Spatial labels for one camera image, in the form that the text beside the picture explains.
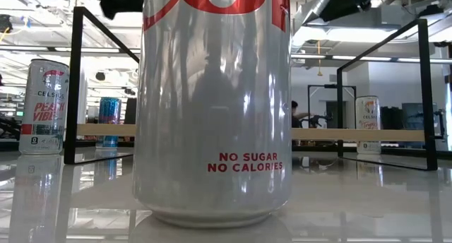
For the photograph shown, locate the blue silver Red Bull can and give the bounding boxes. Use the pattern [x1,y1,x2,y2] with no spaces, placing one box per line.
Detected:
[95,97,122,148]

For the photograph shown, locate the white Celsius Tropical Vibe can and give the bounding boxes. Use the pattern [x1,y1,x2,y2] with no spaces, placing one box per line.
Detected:
[355,95,382,155]

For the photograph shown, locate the white Celsius Peach Vibe can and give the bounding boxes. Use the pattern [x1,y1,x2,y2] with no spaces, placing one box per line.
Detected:
[18,58,71,155]

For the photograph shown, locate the silver Diet Coke can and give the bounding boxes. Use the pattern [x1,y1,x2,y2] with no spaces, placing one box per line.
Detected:
[132,0,292,229]

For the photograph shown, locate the large black display screen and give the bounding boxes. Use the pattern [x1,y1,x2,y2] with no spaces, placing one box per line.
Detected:
[123,97,138,126]

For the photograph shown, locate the black upright panels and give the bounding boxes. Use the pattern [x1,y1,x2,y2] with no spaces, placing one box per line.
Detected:
[379,105,403,131]

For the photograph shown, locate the person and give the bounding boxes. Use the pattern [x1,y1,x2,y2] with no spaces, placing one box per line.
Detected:
[291,100,314,129]

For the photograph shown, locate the small black desk monitor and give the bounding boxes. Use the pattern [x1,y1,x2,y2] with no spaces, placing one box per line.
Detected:
[401,102,439,130]

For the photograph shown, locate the silver ventilation duct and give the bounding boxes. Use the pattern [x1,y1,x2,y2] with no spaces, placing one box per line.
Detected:
[292,0,338,25]

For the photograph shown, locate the yellow hanging cord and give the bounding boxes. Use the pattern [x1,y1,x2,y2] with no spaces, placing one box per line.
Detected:
[316,40,323,77]

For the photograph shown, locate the black overhead rig frame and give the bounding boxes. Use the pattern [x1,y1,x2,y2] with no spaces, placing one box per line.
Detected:
[307,83,357,129]

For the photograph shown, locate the wooden shelf black metal frame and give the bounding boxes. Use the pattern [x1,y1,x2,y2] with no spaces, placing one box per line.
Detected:
[63,6,439,172]

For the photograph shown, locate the black metal table frame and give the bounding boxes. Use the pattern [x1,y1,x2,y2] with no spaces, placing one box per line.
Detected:
[0,139,452,158]

